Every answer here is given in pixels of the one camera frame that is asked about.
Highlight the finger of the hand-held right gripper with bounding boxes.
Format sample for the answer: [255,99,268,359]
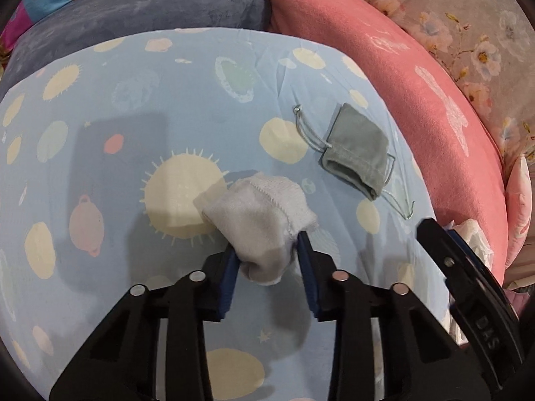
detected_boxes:
[417,217,525,379]

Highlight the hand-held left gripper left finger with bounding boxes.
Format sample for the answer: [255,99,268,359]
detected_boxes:
[49,246,241,401]

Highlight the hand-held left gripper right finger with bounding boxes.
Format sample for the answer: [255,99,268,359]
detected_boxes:
[296,232,488,401]

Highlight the white sock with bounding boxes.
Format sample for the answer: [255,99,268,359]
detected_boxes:
[195,172,320,287]

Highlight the white plastic bag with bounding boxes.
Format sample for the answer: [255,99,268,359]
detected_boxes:
[449,218,497,343]

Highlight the pink floral pillow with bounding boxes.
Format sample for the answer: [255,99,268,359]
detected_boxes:
[504,156,535,270]

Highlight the pink blanket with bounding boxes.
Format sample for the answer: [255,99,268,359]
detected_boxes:
[246,0,508,235]

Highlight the floral quilt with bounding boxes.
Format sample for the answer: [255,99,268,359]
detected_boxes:
[349,0,535,168]

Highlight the blue-grey velvet pillow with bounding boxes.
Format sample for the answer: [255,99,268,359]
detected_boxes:
[0,0,270,88]

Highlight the grey drawstring pouch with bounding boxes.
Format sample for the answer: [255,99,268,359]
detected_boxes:
[293,102,414,220]

